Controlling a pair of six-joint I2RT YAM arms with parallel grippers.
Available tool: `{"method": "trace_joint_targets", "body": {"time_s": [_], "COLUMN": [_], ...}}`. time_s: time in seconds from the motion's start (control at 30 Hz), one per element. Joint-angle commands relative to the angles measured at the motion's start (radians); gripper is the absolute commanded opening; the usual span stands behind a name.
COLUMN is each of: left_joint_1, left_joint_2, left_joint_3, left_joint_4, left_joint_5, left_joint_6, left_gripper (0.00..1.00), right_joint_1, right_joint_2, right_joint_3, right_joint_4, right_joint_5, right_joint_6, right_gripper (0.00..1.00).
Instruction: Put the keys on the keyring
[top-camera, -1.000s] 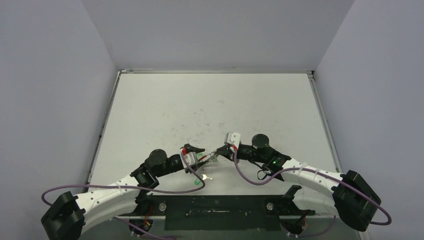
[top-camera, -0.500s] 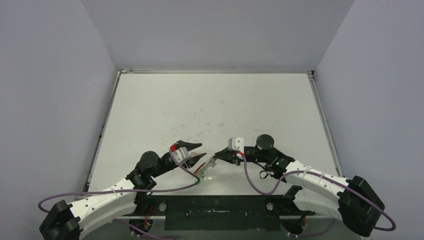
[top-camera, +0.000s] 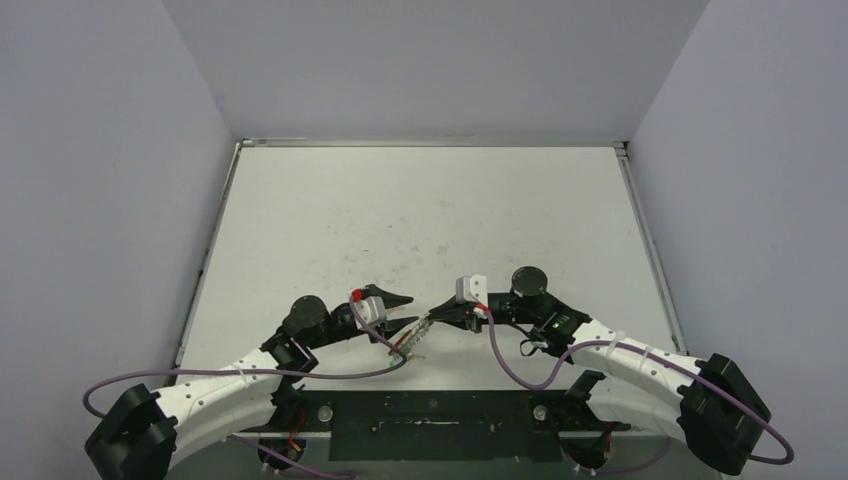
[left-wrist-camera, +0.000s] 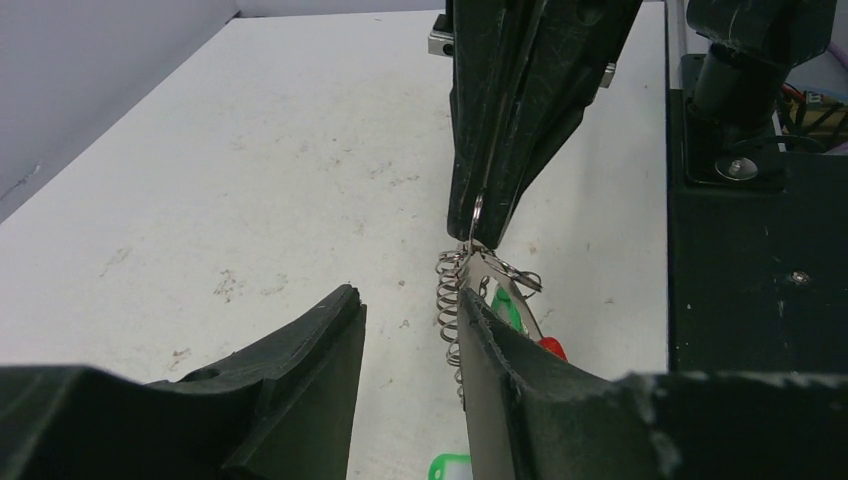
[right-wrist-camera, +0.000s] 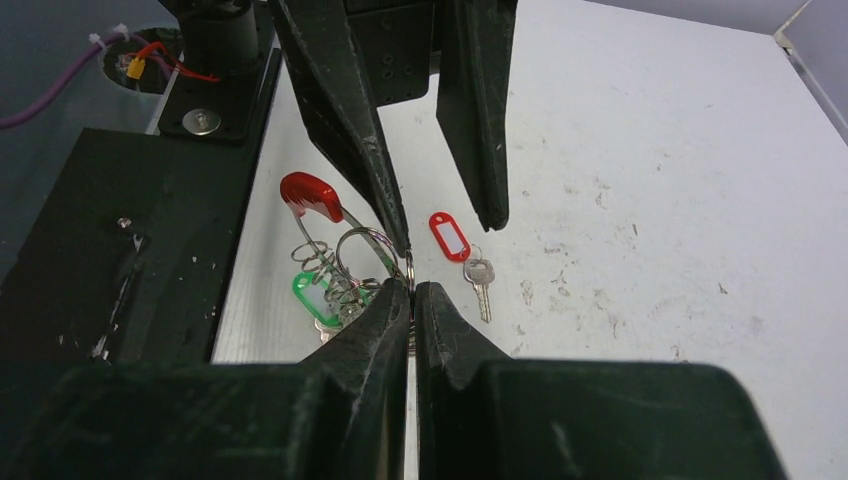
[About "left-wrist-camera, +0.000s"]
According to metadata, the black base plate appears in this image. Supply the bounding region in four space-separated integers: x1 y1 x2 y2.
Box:
667 54 847 374

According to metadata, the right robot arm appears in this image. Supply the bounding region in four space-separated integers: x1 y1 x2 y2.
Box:
436 1 836 249

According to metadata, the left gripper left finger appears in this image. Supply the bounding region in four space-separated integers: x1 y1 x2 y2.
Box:
1 284 367 479

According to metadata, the key with green tag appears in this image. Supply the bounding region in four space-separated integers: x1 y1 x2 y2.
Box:
491 285 527 333
427 453 473 480

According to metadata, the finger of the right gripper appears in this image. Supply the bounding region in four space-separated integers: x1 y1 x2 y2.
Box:
447 1 537 240
474 1 641 249

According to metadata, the metal keyring with red handle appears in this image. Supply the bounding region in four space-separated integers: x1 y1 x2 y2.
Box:
435 195 567 403

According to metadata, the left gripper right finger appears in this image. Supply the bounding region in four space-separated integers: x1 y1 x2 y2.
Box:
458 289 847 479

